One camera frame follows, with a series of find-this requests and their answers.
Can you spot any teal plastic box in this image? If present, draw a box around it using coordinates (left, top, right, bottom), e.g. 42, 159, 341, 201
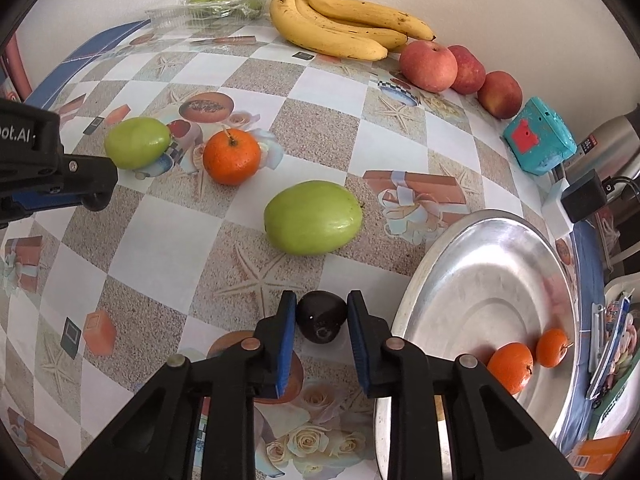
501, 96, 578, 177

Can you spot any black charger block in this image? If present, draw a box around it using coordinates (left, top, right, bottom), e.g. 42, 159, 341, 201
560, 169, 609, 224

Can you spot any dark brown round fruit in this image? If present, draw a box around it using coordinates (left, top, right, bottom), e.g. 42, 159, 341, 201
296, 290, 349, 345

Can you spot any round stainless steel plate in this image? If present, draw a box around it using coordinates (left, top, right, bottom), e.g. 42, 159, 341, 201
374, 209, 581, 480

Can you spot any clear plastic fruit box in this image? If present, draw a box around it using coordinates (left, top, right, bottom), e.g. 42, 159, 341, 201
145, 0, 274, 29

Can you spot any stainless steel thermos jug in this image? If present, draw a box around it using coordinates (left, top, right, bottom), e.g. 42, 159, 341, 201
564, 113, 640, 187

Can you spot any orange tangerine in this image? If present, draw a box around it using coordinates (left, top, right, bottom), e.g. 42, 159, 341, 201
486, 342, 535, 397
536, 328, 574, 369

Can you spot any pale red apple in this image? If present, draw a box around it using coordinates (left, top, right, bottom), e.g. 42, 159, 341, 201
399, 41, 459, 94

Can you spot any tangerine with stem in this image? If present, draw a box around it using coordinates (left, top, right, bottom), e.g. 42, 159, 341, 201
202, 127, 262, 186

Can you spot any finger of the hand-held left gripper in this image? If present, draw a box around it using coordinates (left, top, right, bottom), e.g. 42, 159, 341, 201
0, 154, 119, 222

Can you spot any orange booklet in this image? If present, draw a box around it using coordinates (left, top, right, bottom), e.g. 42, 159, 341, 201
570, 430, 634, 477

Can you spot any pink plush toy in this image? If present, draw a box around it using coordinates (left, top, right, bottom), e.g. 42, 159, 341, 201
620, 320, 640, 376

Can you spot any red plastic edge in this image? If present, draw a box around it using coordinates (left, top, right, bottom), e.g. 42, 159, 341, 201
0, 30, 32, 103

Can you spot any smartphone with lit screen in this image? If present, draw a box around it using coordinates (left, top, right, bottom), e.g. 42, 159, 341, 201
587, 293, 633, 402

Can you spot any large green jujube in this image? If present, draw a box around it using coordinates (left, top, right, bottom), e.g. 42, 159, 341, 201
263, 180, 364, 256

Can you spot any pear-shaped green jujube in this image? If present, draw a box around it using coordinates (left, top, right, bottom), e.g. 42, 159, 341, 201
104, 117, 173, 171

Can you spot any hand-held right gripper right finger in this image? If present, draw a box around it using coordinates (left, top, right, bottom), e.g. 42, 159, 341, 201
346, 290, 578, 480

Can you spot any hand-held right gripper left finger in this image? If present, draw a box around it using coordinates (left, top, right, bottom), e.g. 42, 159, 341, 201
65, 290, 298, 480

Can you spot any black charging cable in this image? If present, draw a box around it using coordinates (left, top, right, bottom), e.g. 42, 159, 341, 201
602, 175, 640, 193

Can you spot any yellow banana bunch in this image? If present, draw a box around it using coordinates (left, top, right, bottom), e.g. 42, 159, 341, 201
269, 0, 437, 63

